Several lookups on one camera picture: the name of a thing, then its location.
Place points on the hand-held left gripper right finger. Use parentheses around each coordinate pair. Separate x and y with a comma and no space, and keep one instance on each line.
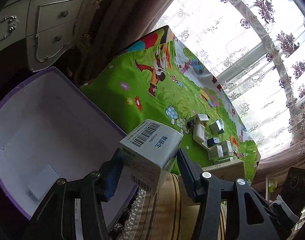
(185,171)

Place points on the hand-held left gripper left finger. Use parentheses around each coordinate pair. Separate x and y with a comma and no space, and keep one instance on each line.
(114,178)

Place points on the white medicine box blue print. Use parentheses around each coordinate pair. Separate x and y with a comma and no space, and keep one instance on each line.
(152,150)

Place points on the white plug adapter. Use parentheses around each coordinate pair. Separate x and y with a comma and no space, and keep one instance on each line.
(199,133)

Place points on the black binder clip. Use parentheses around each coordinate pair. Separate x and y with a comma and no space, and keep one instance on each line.
(191,124)

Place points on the white box with barcode label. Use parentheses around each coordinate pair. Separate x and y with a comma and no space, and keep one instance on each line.
(202,117)

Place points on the purple cardboard box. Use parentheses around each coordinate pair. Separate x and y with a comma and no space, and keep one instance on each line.
(42,120)

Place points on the beige cardboard box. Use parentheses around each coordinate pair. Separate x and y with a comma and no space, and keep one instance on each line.
(225,170)

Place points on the dark blue small box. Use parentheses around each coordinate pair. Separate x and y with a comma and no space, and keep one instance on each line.
(212,142)

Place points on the pale green white box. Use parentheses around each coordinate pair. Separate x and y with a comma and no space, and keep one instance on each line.
(220,150)

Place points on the beige striped towel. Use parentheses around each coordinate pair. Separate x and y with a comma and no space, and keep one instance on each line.
(172,217)

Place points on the grey white small box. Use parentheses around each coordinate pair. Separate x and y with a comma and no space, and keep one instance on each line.
(216,127)

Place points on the green cartoon printed cloth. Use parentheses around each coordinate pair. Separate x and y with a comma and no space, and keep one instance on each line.
(132,97)

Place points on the floral lace curtain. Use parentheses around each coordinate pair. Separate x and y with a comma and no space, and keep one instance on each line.
(242,30)

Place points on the cream ornate dresser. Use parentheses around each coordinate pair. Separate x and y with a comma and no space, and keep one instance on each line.
(55,25)

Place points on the brown curtain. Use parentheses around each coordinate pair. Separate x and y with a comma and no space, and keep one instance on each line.
(132,5)

